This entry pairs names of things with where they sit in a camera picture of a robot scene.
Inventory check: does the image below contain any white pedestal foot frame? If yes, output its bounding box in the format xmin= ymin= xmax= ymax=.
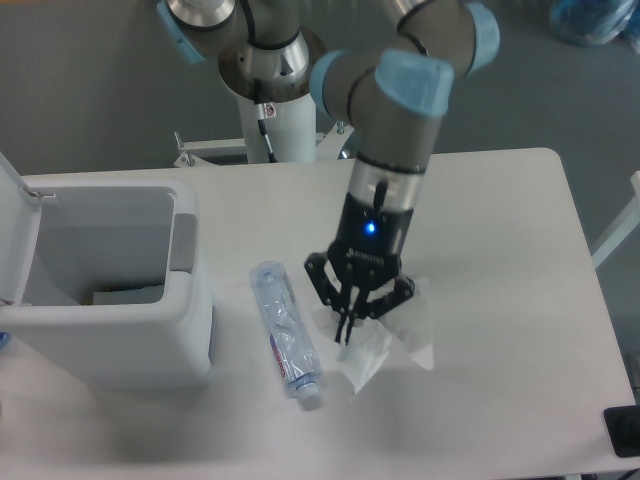
xmin=173 ymin=121 xmax=359 ymax=168

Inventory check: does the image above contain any white open trash can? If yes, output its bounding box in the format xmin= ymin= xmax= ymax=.
xmin=1 ymin=161 xmax=214 ymax=389

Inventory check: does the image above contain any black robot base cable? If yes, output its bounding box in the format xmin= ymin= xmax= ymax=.
xmin=251 ymin=78 xmax=278 ymax=164

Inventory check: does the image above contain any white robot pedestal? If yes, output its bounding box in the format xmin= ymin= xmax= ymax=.
xmin=218 ymin=27 xmax=327 ymax=164

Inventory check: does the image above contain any white frame leg right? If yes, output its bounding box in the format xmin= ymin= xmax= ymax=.
xmin=591 ymin=171 xmax=639 ymax=269

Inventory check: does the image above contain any white plastic wrapper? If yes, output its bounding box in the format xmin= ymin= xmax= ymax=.
xmin=336 ymin=276 xmax=434 ymax=395

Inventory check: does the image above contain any blue plastic bag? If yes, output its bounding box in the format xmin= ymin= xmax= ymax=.
xmin=548 ymin=0 xmax=639 ymax=47

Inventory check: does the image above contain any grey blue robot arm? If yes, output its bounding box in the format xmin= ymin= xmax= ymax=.
xmin=156 ymin=1 xmax=500 ymax=344

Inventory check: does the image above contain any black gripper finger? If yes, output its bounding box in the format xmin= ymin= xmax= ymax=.
xmin=305 ymin=252 xmax=353 ymax=344
xmin=342 ymin=275 xmax=415 ymax=345

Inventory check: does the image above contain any crushed clear plastic bottle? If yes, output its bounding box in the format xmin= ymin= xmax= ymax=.
xmin=249 ymin=261 xmax=322 ymax=411

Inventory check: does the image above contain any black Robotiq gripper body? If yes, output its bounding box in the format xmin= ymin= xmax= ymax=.
xmin=327 ymin=194 xmax=414 ymax=300

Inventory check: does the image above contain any black device at table edge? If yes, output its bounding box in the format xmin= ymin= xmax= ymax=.
xmin=603 ymin=405 xmax=639 ymax=458

